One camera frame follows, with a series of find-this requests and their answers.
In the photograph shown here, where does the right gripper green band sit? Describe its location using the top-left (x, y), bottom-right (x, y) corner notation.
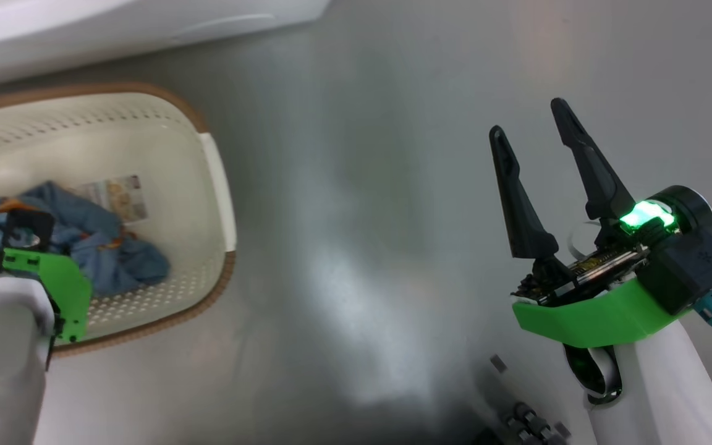
top-left (489, 98), bottom-right (692, 348)

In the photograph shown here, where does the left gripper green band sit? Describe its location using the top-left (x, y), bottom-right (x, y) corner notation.
top-left (2, 247), bottom-right (92, 344)

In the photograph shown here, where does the blue garment orange print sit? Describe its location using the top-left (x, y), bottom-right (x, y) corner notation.
top-left (0, 180), bottom-right (170, 297)

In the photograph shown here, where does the paper label inside basket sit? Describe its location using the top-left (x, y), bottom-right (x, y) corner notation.
top-left (78, 175), bottom-right (148, 223)

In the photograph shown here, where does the cream laundry basket brown rim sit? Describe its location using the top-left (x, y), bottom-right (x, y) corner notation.
top-left (0, 82), bottom-right (237, 359)

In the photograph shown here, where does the white washing machine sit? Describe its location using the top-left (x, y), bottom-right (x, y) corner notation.
top-left (0, 0), bottom-right (332, 92)

